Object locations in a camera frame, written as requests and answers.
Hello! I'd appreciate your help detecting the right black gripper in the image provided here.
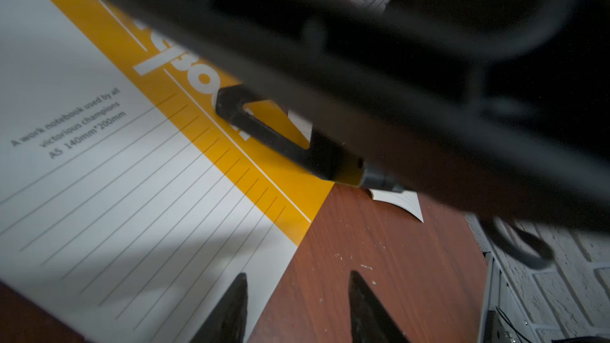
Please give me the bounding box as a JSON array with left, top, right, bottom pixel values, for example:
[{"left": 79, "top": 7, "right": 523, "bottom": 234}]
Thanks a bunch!
[{"left": 109, "top": 0, "right": 609, "bottom": 233}]

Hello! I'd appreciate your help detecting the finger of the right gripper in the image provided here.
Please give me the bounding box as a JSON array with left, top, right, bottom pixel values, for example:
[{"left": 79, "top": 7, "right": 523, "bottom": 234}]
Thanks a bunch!
[{"left": 215, "top": 84, "right": 405, "bottom": 193}]

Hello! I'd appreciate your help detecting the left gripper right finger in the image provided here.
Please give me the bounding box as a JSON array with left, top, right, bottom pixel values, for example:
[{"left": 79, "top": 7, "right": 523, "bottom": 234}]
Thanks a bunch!
[{"left": 349, "top": 271, "right": 410, "bottom": 343}]

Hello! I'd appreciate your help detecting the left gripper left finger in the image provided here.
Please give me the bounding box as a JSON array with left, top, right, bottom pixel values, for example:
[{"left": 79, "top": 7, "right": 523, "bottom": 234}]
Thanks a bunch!
[{"left": 190, "top": 272, "right": 248, "bottom": 343}]

